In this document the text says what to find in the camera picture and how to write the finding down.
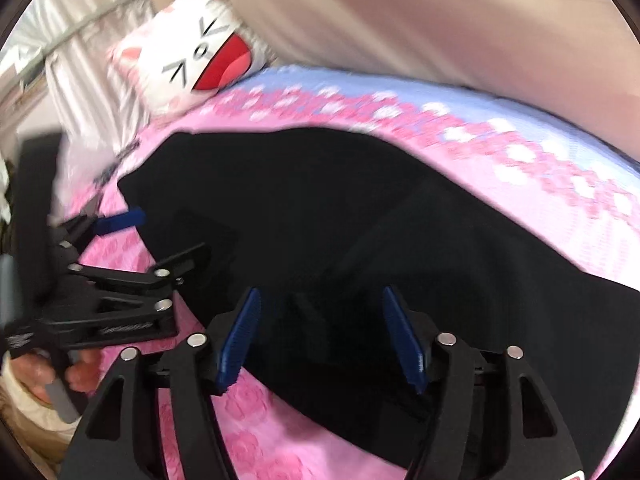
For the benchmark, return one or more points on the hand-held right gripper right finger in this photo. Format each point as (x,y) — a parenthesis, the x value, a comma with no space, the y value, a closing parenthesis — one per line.
(405,340)

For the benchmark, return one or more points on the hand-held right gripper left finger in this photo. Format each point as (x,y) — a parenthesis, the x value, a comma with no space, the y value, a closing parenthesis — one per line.
(240,340)

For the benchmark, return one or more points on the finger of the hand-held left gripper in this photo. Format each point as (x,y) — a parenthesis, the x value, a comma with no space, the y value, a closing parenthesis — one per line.
(150,277)
(122,221)

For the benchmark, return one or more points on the black pants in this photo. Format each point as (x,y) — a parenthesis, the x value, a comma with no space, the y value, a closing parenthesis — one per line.
(325,210)

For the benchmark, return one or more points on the person's left hand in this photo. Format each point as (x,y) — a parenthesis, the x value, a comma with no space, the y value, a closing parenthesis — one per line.
(82,372)

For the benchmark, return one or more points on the silver satin curtain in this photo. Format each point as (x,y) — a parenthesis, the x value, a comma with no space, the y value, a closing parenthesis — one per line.
(90,80)

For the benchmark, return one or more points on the white cat face pillow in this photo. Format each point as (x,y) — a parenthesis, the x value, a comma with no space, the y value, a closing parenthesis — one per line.
(190,45)

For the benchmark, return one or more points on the pink floral blanket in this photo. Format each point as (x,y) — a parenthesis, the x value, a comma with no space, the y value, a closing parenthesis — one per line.
(500,125)

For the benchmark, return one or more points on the beige padded headboard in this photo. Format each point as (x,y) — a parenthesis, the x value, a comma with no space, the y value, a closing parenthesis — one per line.
(400,10)

